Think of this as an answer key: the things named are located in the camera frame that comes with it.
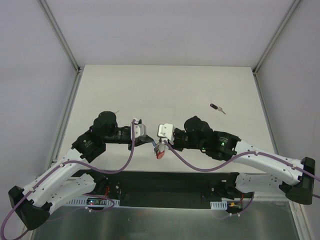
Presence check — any black head silver key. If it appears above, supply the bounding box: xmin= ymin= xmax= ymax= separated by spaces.
xmin=210 ymin=103 xmax=226 ymax=115

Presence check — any aluminium frame post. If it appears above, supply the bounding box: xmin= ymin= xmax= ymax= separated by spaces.
xmin=37 ymin=0 xmax=81 ymax=74
xmin=252 ymin=0 xmax=303 ymax=76

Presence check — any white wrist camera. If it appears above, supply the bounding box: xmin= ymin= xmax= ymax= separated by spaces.
xmin=130 ymin=118 xmax=147 ymax=140
xmin=156 ymin=123 xmax=176 ymax=144

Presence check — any left aluminium table rail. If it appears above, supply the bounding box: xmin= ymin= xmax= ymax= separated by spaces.
xmin=45 ymin=72 xmax=82 ymax=170

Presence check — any left aluminium frame post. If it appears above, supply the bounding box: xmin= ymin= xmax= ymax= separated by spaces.
xmin=37 ymin=0 xmax=81 ymax=74

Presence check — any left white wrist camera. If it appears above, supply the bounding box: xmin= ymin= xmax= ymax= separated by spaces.
xmin=130 ymin=118 xmax=147 ymax=140

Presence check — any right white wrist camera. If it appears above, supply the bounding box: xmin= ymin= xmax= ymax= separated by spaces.
xmin=156 ymin=123 xmax=176 ymax=144

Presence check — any aluminium table rail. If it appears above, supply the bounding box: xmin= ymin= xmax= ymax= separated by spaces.
xmin=253 ymin=72 xmax=279 ymax=154
xmin=45 ymin=72 xmax=82 ymax=170

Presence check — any right white cable duct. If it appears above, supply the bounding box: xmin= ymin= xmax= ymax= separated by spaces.
xmin=210 ymin=200 xmax=228 ymax=211

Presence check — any keyring with red tag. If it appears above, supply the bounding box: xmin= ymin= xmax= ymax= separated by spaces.
xmin=153 ymin=141 xmax=166 ymax=160

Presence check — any right aluminium frame post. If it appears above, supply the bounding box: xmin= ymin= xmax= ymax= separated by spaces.
xmin=252 ymin=0 xmax=303 ymax=76

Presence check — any right aluminium table rail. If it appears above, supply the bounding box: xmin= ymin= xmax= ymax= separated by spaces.
xmin=253 ymin=72 xmax=279 ymax=154

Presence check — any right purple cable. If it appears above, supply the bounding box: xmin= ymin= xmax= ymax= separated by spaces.
xmin=163 ymin=139 xmax=320 ymax=183

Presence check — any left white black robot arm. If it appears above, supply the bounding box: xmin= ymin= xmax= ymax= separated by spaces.
xmin=8 ymin=111 xmax=154 ymax=231

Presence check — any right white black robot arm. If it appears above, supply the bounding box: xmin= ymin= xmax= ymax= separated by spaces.
xmin=168 ymin=116 xmax=315 ymax=205

